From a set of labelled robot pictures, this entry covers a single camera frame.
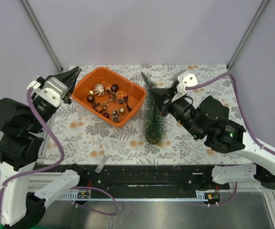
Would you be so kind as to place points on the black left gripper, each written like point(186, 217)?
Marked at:
point(65, 76)

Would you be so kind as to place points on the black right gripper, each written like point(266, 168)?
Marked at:
point(161, 95)

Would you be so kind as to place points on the small green christmas tree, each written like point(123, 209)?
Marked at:
point(154, 125)

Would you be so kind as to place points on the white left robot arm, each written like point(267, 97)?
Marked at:
point(19, 148)

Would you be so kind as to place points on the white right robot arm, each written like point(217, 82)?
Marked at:
point(210, 121)

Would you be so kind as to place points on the silver gold striped ball ornament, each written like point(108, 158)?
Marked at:
point(99, 90)

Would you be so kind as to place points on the brown ribbon bow ornament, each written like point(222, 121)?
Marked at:
point(129, 109)

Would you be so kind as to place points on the small pine cone ornament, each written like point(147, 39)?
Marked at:
point(120, 101)

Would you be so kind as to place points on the orange plastic bin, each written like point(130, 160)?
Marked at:
point(109, 102)

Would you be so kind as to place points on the dark brown ball ornament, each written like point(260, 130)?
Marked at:
point(114, 88)

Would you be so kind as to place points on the brown pine cone ornament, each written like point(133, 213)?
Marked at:
point(115, 112)

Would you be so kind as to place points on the frosted pine cone ornament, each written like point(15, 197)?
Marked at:
point(115, 118)

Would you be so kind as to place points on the floral patterned table mat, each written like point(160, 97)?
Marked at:
point(86, 138)

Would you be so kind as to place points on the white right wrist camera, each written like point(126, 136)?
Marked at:
point(185, 79)

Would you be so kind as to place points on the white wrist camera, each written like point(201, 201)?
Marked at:
point(36, 84)
point(185, 79)

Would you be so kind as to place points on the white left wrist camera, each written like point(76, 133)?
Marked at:
point(36, 84)

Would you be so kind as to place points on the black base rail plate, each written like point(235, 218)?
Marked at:
point(179, 176)

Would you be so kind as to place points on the white slotted cable duct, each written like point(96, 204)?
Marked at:
point(167, 195)

